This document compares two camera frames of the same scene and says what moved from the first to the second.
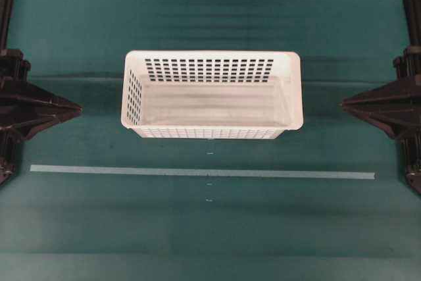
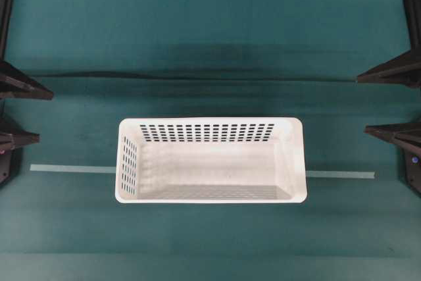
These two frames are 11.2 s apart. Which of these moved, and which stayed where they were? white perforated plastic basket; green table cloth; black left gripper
Moved: white perforated plastic basket; black left gripper
Stayed: green table cloth
